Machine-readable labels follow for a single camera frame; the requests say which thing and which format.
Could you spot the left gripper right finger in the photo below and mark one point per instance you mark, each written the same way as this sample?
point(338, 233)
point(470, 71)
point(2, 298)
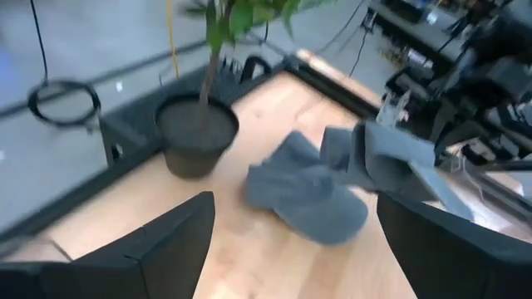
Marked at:
point(457, 261)

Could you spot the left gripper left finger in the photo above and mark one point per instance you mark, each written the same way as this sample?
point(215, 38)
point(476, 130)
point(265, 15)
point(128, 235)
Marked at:
point(124, 270)

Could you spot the grey baseball cap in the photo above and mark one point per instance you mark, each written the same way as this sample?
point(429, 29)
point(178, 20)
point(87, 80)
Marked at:
point(382, 158)

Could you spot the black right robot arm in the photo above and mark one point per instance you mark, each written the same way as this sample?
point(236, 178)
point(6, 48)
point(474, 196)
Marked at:
point(507, 37)

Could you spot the green plant in black pot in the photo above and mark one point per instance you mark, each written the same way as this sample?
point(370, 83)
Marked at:
point(195, 137)

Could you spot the silver frame bracket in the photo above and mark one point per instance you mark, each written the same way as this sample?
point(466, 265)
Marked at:
point(392, 110)

